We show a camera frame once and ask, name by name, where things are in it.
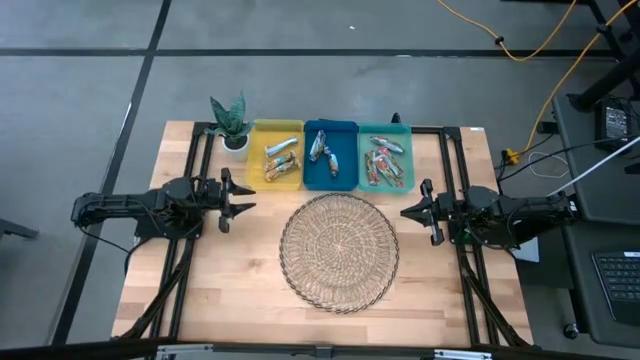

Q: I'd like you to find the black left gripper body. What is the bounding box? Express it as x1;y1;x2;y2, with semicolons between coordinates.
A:
191;167;234;234

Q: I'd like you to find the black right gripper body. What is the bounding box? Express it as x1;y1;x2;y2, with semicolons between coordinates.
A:
418;178;457;247

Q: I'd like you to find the yellow plastic bin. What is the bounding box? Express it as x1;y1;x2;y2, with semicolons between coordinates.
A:
244;118;306;192

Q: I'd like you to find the teal plastic bin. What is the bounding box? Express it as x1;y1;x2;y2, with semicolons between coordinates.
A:
357;122;416;195

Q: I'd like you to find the snake plant in white pot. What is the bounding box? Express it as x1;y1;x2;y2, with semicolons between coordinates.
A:
206;89;255;162

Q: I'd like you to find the blue plastic bin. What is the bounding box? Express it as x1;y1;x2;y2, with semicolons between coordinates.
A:
302;118;361;193

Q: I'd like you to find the round woven placemat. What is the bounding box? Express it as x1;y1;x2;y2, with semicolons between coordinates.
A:
278;192;401;315

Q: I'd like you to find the white sheet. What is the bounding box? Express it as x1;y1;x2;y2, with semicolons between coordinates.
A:
510;237;542;265

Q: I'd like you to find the dark grey desk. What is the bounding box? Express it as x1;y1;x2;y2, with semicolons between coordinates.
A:
562;219;640;351
552;93;640;225

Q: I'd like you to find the black table crossbar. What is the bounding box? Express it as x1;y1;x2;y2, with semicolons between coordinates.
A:
0;337;640;360

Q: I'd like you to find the black power adapter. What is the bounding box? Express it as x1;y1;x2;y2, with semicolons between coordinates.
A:
594;97;635;152

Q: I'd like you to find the black keyboard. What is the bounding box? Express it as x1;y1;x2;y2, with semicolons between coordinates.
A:
591;250;640;327

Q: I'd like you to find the grey chair leg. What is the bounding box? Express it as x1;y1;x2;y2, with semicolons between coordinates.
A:
0;218;40;242

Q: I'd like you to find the black desk leg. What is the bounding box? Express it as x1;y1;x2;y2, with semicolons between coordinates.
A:
569;58;640;112
585;0;632;64

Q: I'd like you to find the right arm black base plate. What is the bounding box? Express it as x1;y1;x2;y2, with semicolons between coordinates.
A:
446;206;517;247

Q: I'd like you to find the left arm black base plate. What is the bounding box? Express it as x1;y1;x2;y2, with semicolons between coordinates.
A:
133;199;206;240

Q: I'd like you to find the black aluminium table frame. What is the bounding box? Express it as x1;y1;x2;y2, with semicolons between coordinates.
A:
112;119;534;351

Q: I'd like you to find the thin white cable loop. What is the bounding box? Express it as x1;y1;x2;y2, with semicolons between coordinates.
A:
527;149;570;180

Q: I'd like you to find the silver metal bracket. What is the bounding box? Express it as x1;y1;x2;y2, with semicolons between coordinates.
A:
433;348;494;360
155;343;215;360

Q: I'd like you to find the yellow extension cable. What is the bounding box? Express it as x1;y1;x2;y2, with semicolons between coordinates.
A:
436;0;579;64
518;0;632;154

